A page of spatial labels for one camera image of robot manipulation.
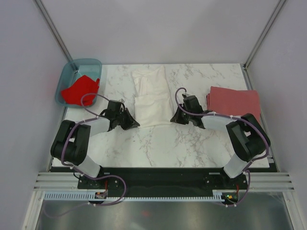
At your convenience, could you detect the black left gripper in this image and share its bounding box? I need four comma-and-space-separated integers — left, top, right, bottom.
116, 108, 140, 131

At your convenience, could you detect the white t shirt red print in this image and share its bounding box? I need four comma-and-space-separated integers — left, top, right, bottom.
131, 66, 174, 128

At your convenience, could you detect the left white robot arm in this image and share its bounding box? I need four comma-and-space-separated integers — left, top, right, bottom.
50, 100, 140, 188

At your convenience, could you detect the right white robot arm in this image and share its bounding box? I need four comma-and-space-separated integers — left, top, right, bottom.
171, 93, 271, 189

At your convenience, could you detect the bright red t shirt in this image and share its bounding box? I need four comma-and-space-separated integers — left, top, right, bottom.
61, 75, 100, 106

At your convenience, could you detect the folded maroon t shirt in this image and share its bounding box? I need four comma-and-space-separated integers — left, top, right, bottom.
207, 86, 260, 121

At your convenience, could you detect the teal plastic bin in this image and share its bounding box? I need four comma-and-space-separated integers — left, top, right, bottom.
55, 58, 103, 108

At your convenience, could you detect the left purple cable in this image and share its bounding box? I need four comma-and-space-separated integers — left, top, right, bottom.
61, 94, 127, 219

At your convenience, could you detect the purple cable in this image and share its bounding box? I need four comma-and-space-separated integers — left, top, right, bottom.
174, 87, 270, 208
61, 94, 127, 219

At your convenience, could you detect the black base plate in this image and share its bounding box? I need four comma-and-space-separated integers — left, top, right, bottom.
78, 168, 248, 197

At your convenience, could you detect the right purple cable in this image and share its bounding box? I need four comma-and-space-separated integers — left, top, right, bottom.
174, 87, 270, 208

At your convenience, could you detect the white slotted cable duct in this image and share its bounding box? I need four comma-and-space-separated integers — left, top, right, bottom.
44, 191, 224, 202

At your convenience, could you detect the left aluminium frame post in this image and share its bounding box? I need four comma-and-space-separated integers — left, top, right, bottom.
33, 0, 73, 61

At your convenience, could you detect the aluminium frame post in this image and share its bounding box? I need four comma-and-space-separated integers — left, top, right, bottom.
33, 0, 73, 61
243, 0, 288, 70

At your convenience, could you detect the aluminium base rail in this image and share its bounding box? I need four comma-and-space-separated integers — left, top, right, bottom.
33, 172, 294, 192

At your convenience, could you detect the right aluminium frame post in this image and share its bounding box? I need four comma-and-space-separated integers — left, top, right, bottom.
243, 0, 288, 70

